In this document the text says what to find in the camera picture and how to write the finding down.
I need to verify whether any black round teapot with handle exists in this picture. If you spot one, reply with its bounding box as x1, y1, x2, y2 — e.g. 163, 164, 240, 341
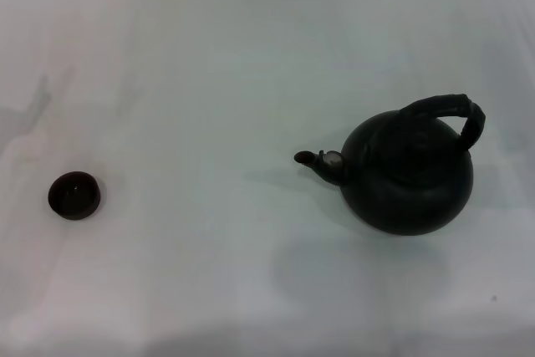
293, 92, 487, 237

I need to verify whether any dark brown small teacup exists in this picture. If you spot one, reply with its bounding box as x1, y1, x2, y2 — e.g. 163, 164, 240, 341
48, 171, 104, 221

